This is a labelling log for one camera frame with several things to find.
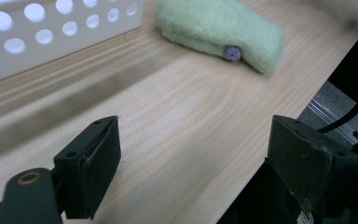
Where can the green plush toy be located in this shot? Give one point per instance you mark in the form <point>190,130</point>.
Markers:
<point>217,28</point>

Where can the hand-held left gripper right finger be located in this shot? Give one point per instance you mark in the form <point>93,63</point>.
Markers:
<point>298,158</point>

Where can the white perforated plastic basket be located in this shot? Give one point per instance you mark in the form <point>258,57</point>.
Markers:
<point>59,46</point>

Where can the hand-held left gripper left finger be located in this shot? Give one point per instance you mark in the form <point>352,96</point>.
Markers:
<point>88,168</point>

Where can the metal floor rail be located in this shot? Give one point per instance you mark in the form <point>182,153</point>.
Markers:
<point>329,116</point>

